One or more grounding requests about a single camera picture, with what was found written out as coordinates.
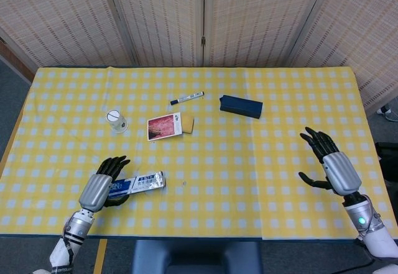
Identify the small clear glass cup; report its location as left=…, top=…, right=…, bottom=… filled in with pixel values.
left=105, top=109, right=127, bottom=134

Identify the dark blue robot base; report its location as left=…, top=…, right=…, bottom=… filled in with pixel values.
left=132, top=239, right=262, bottom=274

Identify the yellow sponge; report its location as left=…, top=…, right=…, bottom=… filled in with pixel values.
left=180, top=114, right=195, bottom=134

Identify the white marker pen blue cap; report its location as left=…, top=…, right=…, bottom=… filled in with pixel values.
left=169, top=91, right=205, bottom=106

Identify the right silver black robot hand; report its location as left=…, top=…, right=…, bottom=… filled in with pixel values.
left=298, top=127, right=363, bottom=198

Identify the red picture postcard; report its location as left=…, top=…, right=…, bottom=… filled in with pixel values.
left=146, top=112, right=183, bottom=142

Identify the dark blue rectangular box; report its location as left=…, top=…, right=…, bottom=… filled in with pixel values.
left=219, top=94, right=264, bottom=120

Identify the beige woven folding screen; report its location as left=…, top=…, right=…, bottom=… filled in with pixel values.
left=0, top=0, right=398, bottom=110

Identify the yellow white checkered tablecloth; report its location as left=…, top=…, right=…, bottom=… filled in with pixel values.
left=0, top=66, right=398, bottom=240

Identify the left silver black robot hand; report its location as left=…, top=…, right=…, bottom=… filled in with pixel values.
left=78, top=155, right=131, bottom=211

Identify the grey white shoe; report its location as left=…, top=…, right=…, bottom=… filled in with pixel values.
left=376, top=106, right=398, bottom=122

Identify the blue white toothpaste box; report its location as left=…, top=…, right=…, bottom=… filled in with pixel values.
left=108, top=170, right=167, bottom=198

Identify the black bag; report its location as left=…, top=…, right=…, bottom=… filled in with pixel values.
left=374, top=142, right=398, bottom=181

